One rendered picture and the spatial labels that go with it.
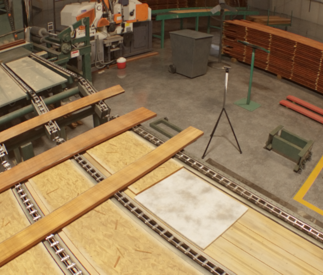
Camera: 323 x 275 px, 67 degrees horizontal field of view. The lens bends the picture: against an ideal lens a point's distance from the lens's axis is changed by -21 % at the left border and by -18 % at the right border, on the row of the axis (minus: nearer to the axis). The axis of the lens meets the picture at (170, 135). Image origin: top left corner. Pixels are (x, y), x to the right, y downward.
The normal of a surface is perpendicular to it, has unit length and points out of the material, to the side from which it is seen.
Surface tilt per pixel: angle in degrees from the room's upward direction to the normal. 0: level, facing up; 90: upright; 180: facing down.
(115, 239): 0
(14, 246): 0
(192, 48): 94
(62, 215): 0
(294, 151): 90
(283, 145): 90
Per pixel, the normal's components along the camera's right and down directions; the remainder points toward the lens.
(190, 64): -0.71, 0.41
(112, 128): 0.03, -0.85
